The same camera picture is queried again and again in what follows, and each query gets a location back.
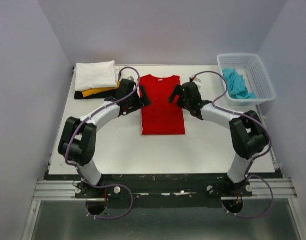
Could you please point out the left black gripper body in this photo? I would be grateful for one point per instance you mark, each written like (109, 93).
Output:
(135, 103)

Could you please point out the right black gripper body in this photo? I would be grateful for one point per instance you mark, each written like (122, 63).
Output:
(183, 103)

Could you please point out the red t shirt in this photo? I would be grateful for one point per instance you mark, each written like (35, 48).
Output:
(161, 117)

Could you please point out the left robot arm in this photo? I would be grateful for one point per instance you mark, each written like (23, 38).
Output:
(78, 139)

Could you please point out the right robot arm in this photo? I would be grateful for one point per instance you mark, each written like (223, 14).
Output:
(247, 133)

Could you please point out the folded yellow t shirt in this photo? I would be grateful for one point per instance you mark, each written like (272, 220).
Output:
(93, 91)

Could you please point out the teal t shirt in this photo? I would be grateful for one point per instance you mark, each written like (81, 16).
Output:
(236, 85)

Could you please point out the folded white t shirt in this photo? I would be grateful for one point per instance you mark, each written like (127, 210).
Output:
(95, 75)

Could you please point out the folded black t shirt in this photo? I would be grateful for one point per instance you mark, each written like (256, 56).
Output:
(78, 94)

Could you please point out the white plastic basket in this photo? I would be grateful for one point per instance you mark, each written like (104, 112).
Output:
(256, 80)

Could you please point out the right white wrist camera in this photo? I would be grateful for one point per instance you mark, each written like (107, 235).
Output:
(197, 82)

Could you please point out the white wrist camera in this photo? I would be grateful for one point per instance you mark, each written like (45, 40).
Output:
(130, 78)
(197, 82)

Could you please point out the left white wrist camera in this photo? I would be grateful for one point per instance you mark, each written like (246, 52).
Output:
(130, 78)

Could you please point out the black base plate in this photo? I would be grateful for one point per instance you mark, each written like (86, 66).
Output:
(119, 191)

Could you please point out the aluminium mounting rail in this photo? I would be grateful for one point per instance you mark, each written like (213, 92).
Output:
(63, 190)

